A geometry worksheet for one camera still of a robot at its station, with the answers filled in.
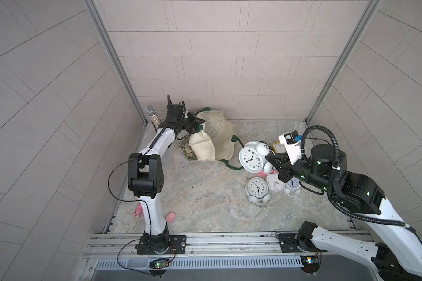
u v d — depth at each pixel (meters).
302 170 0.49
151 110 0.83
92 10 0.71
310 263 0.68
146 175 0.52
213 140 1.06
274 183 0.86
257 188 0.83
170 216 0.76
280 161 0.51
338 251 0.53
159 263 0.65
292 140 0.46
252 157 0.60
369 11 0.72
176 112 0.72
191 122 0.81
